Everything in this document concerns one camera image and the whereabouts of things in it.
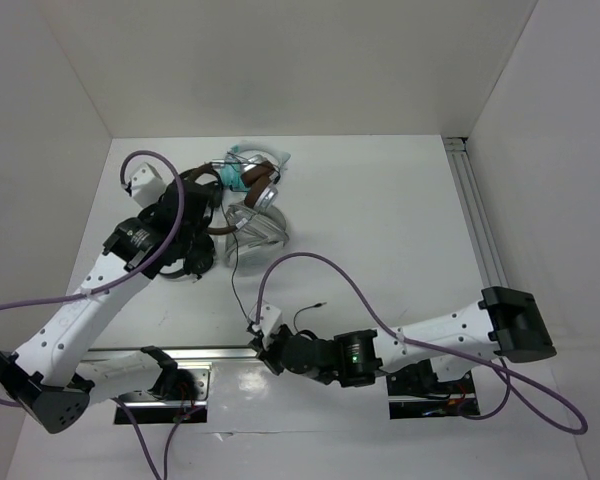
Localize aluminium rail front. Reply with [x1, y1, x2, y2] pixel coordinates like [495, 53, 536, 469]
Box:
[83, 346, 256, 362]

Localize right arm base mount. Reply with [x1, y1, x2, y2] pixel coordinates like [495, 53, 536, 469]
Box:
[386, 361, 480, 420]

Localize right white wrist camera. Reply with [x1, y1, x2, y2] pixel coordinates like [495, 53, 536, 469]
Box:
[248, 301, 283, 349]

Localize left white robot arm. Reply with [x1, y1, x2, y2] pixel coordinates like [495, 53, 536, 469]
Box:
[0, 180, 215, 434]

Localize aluminium rail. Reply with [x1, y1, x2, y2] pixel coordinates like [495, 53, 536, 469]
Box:
[83, 346, 256, 362]
[442, 137, 509, 287]

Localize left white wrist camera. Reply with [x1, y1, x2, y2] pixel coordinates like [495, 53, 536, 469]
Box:
[125, 162, 166, 208]

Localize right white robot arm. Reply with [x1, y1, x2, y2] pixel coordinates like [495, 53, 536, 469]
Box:
[249, 286, 557, 392]

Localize purple cable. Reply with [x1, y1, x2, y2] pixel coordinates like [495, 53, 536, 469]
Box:
[0, 149, 187, 409]
[257, 252, 589, 435]

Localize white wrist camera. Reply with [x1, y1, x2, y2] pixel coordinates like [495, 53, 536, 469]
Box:
[248, 301, 283, 349]
[125, 162, 166, 208]

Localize teal cat-ear headphones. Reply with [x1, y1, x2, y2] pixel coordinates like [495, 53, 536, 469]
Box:
[213, 140, 291, 192]

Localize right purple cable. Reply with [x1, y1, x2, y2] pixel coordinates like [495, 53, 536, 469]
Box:
[257, 252, 589, 435]

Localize brown leather headphones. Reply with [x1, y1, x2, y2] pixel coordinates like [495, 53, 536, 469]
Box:
[184, 160, 278, 239]

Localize large black headphones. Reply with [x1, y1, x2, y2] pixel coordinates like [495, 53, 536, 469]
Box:
[159, 234, 215, 280]

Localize aluminium rail right side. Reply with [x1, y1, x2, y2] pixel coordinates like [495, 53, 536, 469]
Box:
[442, 137, 509, 287]

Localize small black headphones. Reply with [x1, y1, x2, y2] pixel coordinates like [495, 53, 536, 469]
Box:
[202, 180, 224, 210]

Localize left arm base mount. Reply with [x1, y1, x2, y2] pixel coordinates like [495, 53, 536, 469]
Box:
[120, 346, 211, 425]

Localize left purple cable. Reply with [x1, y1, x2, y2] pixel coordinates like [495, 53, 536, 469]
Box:
[0, 149, 187, 409]

